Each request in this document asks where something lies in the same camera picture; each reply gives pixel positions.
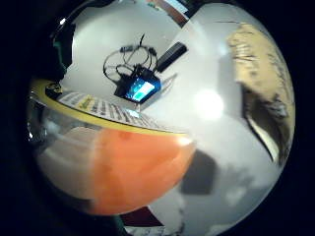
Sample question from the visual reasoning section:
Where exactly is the clear bottle of orange juice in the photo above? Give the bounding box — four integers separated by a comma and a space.
28, 78, 198, 217

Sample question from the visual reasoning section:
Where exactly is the small black device with screen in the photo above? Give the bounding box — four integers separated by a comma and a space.
113, 64, 162, 104

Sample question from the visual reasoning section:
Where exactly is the black rectangular box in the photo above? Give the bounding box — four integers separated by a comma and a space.
156, 41, 189, 74

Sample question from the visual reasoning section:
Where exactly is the brown wooden furniture edge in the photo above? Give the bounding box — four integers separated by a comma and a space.
144, 0, 191, 28

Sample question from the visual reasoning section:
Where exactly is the dark red flat object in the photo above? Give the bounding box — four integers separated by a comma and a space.
119, 206, 164, 228

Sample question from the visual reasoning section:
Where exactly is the black cable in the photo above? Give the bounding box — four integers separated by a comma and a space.
102, 32, 159, 87

